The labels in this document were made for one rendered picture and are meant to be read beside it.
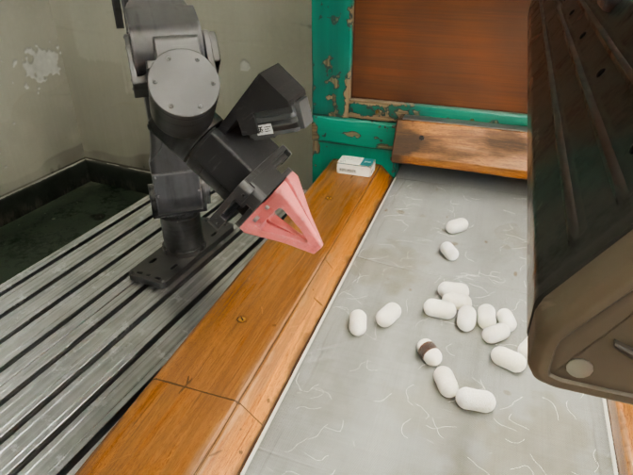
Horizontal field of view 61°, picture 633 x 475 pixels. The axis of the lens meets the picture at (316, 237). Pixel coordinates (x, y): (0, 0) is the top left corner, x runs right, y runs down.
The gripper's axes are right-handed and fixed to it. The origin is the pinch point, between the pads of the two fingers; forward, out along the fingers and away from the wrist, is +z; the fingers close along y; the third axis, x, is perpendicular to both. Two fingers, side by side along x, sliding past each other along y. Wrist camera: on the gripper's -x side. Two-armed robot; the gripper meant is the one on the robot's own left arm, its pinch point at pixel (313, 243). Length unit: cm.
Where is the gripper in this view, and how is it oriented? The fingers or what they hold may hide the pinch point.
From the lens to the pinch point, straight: 54.2
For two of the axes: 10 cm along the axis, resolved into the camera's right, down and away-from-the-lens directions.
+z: 7.2, 6.8, 1.1
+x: -6.1, 5.6, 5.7
